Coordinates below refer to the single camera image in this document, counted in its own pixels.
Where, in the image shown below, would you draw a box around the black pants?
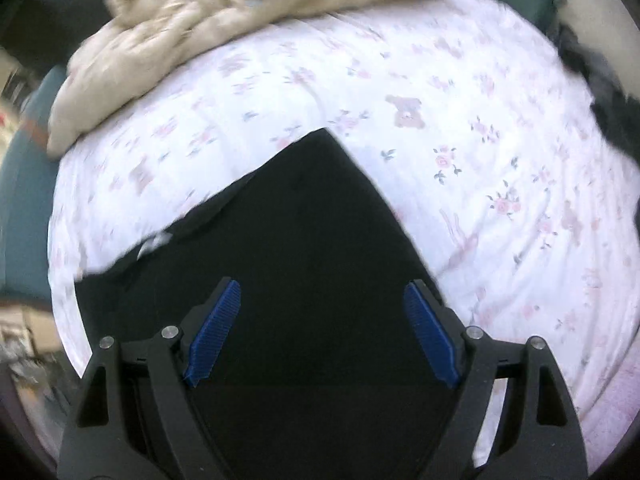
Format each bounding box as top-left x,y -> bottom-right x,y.
75,130 -> 463,479

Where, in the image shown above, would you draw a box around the floral white bed sheet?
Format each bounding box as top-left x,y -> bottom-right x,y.
48,0 -> 639,468

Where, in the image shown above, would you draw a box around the dark clothes at bedside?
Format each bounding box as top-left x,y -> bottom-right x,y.
553,24 -> 640,162

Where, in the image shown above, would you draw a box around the cream crumpled duvet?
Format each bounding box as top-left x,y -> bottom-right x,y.
47,0 -> 390,158

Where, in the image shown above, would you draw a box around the teal bed frame padding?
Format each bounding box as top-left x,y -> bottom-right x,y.
1,66 -> 66,311

